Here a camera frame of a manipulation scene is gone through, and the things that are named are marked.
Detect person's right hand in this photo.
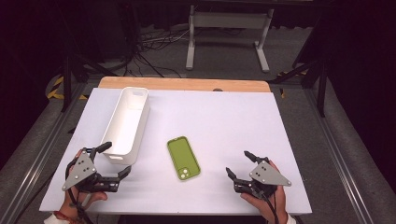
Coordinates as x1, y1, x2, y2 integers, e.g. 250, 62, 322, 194
240, 160, 290, 223

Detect red wrist bracelet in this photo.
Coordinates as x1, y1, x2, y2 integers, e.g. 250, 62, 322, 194
52, 210, 79, 224

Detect grey metal floor stand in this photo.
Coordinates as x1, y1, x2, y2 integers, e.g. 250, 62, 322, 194
185, 4, 275, 74

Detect white plastic storage bin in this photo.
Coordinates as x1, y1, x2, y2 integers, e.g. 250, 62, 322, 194
101, 87, 151, 166

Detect right hand-held gripper cable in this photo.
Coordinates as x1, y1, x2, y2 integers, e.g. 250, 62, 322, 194
258, 189, 280, 224

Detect bundle of floor cables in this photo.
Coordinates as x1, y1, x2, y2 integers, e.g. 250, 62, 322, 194
124, 27, 191, 78

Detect wooden table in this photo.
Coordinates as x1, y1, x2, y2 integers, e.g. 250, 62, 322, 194
97, 76, 272, 93

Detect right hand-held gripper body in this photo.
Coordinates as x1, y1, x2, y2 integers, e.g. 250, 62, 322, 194
233, 157, 293, 200

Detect hand-held gripper cable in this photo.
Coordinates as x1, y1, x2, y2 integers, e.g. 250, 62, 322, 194
66, 186, 94, 224
258, 189, 280, 224

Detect black tripod stand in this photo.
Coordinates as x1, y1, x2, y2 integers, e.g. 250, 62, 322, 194
60, 52, 120, 114
269, 55, 329, 119

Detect person's left hand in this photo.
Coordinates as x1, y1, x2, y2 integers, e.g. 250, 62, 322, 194
60, 148, 109, 219

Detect aluminium floor rail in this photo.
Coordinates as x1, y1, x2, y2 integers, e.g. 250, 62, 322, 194
0, 83, 86, 224
303, 88, 396, 224

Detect green phone case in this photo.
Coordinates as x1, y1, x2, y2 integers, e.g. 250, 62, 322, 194
166, 135, 202, 181

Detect white table board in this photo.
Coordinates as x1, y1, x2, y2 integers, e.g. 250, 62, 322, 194
39, 87, 313, 217

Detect left hand-held gripper cable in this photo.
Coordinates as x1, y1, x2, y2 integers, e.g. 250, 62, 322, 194
66, 186, 94, 224

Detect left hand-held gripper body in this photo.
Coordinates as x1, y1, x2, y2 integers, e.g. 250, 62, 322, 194
61, 147, 120, 193

